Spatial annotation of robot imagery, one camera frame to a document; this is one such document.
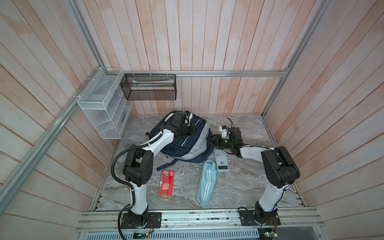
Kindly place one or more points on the horizontal aluminium wall rail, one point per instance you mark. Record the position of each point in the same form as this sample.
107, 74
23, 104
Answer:
261, 73

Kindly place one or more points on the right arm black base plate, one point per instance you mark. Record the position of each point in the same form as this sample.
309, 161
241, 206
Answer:
249, 217

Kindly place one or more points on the black mesh wall basket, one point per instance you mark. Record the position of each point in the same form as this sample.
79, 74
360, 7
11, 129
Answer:
149, 87

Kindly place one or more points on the light green calculator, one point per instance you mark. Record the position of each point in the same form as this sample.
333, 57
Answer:
221, 160

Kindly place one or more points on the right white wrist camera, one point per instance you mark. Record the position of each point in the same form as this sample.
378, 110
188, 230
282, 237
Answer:
225, 131

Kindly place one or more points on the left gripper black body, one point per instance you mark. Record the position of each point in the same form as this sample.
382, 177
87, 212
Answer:
186, 130

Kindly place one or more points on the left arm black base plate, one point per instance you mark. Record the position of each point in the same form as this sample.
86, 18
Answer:
145, 221

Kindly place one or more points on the light blue pencil pouch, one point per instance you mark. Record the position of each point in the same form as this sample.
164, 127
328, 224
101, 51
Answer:
207, 183

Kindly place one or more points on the white wire mesh shelf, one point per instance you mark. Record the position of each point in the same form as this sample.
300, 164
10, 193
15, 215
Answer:
104, 103

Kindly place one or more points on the red rectangular box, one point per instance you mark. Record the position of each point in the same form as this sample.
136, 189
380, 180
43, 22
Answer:
166, 184

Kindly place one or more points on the aluminium front rail frame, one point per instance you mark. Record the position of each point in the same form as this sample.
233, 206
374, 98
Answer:
299, 223

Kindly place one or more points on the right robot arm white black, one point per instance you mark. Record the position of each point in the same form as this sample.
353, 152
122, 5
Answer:
280, 168

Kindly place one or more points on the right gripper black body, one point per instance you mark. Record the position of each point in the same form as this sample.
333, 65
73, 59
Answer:
230, 144

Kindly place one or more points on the navy blue student backpack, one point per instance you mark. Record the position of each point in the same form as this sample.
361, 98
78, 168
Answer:
192, 149

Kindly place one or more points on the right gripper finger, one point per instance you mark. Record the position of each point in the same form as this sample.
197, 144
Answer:
216, 144
214, 138

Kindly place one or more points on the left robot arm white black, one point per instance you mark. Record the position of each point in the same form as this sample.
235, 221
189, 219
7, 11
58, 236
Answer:
138, 168

